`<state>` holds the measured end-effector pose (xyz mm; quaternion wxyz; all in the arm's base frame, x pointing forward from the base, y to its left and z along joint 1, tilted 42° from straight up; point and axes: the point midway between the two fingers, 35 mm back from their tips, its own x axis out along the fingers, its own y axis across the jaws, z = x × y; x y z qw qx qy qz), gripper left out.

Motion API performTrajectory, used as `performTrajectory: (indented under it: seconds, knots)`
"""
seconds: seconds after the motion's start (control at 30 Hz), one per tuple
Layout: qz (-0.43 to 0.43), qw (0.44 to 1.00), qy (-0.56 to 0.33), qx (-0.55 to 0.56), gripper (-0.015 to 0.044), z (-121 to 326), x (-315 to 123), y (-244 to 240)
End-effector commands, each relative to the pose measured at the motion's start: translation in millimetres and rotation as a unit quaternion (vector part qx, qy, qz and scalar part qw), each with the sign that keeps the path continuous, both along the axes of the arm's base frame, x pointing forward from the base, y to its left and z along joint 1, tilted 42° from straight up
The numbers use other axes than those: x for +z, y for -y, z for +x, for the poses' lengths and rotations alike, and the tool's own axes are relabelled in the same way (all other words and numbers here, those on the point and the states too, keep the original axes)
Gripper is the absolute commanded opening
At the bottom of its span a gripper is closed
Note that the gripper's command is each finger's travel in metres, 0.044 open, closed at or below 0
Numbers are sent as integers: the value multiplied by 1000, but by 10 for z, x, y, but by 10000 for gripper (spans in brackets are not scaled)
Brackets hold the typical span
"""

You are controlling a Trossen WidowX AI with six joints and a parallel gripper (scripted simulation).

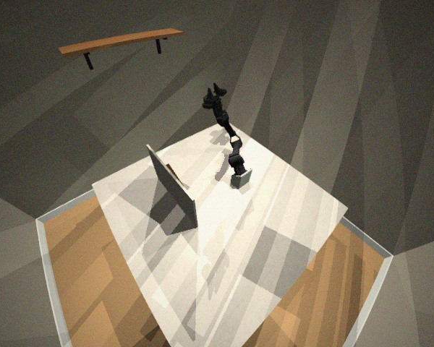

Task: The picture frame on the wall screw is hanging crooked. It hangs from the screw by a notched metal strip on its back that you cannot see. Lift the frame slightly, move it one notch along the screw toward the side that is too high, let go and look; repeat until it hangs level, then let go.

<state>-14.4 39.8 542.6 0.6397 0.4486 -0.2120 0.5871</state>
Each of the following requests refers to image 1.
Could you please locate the brown wooden picture frame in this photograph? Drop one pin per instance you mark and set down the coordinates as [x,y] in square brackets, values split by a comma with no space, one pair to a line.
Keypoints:
[169,166]

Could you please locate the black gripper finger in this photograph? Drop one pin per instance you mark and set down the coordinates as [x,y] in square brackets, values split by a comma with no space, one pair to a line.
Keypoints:
[210,97]
[217,89]

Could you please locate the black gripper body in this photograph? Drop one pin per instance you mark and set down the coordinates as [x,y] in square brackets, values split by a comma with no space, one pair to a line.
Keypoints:
[216,104]

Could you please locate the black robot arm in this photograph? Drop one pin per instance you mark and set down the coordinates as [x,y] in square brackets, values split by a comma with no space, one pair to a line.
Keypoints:
[235,159]

